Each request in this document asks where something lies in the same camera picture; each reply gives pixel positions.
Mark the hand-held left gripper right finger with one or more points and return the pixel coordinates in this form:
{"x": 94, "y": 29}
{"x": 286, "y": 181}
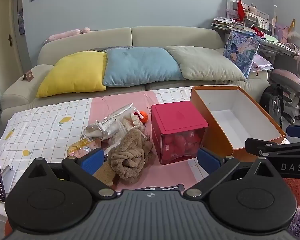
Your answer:
{"x": 208, "y": 162}

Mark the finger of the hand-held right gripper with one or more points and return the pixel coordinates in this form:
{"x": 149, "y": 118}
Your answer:
{"x": 260, "y": 146}
{"x": 298, "y": 131}

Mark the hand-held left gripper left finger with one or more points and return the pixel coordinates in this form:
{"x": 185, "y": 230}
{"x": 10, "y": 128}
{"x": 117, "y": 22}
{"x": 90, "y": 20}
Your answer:
{"x": 92, "y": 161}

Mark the yellow snack packet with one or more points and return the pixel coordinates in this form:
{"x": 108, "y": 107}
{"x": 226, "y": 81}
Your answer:
{"x": 82, "y": 147}

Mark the tan cloth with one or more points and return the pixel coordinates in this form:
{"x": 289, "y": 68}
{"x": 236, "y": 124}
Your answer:
{"x": 103, "y": 175}

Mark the brown towel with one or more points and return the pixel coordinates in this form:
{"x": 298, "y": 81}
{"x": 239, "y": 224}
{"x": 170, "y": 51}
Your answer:
{"x": 130, "y": 155}

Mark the clear plastic bag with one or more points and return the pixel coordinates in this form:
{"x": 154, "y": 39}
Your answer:
{"x": 121, "y": 132}

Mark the orange cardboard box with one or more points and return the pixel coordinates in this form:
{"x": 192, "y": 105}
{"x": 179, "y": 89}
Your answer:
{"x": 240, "y": 110}

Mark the silver translucent pouch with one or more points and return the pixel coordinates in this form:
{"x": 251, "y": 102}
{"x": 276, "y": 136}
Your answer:
{"x": 115, "y": 118}

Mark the white knitted scrunchie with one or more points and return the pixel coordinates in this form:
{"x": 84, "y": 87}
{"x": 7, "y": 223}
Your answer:
{"x": 135, "y": 122}

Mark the orange crochet toy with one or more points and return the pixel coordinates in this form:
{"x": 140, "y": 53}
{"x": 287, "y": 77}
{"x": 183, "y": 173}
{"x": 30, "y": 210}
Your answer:
{"x": 144, "y": 117}

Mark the red cushion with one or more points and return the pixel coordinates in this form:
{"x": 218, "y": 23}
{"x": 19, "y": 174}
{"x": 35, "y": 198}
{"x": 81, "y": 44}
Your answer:
{"x": 297, "y": 190}

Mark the black backpack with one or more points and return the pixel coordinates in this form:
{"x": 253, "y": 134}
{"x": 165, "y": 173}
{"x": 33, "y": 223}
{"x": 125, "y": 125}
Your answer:
{"x": 272, "y": 102}

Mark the red lidded clear box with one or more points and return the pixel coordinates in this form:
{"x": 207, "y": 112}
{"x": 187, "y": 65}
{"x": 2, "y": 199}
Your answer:
{"x": 177, "y": 117}

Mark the pink office chair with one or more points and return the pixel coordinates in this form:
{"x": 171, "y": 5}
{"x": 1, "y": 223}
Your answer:
{"x": 287, "y": 77}

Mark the printed checked tablecloth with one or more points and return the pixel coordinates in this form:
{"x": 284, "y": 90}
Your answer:
{"x": 40, "y": 130}

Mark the purple clear folder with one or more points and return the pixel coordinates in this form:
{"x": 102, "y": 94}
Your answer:
{"x": 262, "y": 62}

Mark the white phone stand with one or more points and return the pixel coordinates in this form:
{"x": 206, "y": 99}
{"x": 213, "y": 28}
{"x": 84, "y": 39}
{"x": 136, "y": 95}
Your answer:
{"x": 8, "y": 172}

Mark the grey study desk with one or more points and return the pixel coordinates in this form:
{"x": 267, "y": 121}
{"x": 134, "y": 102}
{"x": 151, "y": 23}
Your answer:
{"x": 280, "y": 45}

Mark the yellow pillow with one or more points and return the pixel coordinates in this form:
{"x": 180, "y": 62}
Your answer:
{"x": 72, "y": 75}

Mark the green folder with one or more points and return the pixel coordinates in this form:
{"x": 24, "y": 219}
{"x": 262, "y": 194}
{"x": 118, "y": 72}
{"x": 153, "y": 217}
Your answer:
{"x": 270, "y": 38}

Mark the anime printed pillow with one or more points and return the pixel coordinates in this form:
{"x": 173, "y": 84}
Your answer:
{"x": 240, "y": 50}

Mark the grey-green pillow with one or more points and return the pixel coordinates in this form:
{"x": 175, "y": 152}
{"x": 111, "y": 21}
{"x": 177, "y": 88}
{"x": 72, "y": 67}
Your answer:
{"x": 205, "y": 63}

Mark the purple unicorn plush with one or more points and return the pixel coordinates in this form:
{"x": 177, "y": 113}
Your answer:
{"x": 285, "y": 32}

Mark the small red ornament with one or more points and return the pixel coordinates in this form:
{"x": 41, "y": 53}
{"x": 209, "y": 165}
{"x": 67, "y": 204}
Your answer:
{"x": 258, "y": 33}

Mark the blue pillow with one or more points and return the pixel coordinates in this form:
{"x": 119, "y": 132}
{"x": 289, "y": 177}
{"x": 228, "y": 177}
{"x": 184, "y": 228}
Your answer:
{"x": 140, "y": 66}

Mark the brown phone stand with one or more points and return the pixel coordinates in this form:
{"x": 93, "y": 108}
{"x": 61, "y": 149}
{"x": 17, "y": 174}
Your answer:
{"x": 28, "y": 76}

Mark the desk calendar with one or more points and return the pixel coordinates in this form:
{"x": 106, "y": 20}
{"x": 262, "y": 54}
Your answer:
{"x": 263, "y": 25}

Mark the grey striped blanket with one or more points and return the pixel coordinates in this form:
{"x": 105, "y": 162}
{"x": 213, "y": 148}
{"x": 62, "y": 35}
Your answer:
{"x": 115, "y": 48}

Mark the stack of papers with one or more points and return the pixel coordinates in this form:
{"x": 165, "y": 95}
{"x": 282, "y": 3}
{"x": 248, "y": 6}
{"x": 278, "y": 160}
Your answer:
{"x": 222, "y": 22}

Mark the pink plush toy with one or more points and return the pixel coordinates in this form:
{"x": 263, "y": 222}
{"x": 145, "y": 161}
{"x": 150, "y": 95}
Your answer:
{"x": 65, "y": 34}

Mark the pink plush figures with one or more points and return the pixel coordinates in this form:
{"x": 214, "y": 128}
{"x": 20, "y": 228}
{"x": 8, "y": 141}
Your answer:
{"x": 252, "y": 8}

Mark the red hanging ornament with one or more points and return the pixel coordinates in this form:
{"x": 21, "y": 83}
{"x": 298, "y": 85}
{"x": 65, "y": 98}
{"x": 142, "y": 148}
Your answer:
{"x": 240, "y": 11}

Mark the beige fabric sofa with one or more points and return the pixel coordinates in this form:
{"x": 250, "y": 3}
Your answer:
{"x": 145, "y": 33}

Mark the cream door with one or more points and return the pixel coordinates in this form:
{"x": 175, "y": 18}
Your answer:
{"x": 2, "y": 30}

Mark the wall poster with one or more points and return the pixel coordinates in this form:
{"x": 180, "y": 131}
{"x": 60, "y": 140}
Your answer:
{"x": 20, "y": 17}

